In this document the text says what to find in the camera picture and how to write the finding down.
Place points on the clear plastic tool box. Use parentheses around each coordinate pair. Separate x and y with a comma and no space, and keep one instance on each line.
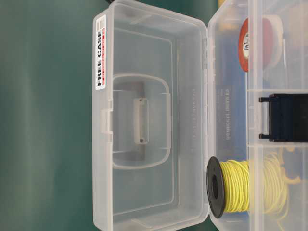
(168,93)

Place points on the red tape roll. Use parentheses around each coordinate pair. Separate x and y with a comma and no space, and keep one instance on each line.
(272,43)

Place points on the black clip part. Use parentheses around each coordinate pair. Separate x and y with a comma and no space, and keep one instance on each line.
(288,118)

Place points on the yellow wire spool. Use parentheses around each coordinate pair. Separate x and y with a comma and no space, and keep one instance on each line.
(228,187)

